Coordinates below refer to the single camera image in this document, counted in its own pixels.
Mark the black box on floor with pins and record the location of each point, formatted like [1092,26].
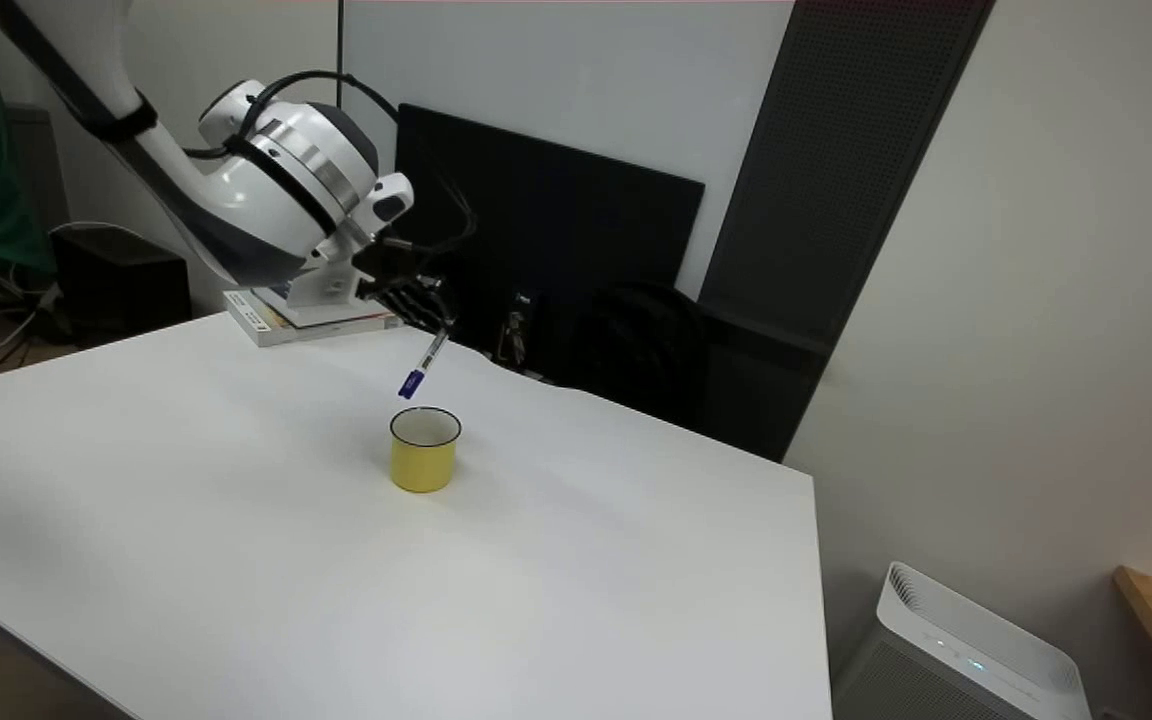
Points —
[117,286]

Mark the black backpack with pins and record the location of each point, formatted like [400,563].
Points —
[662,354]

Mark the white marker with blue cap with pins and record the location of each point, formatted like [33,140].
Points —
[416,375]

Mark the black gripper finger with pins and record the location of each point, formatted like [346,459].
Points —
[435,313]

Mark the white air purifier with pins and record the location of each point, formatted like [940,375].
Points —
[932,655]

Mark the white book underneath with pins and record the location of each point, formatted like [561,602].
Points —
[274,316]

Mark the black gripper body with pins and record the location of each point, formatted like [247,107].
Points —
[400,270]

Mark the yellow enamel mug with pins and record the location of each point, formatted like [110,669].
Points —
[422,449]

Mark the dark vertical wall panel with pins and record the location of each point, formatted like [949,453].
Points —
[853,100]

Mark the large black monitor panel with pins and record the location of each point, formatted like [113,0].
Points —
[537,221]

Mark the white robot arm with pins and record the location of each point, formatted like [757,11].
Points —
[284,203]

